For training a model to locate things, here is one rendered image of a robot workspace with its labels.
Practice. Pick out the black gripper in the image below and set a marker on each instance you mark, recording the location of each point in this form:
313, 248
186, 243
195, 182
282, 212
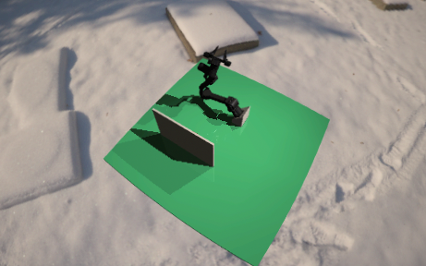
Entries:
210, 55

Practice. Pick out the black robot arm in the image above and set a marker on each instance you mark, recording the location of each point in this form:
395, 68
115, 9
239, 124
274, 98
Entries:
231, 103

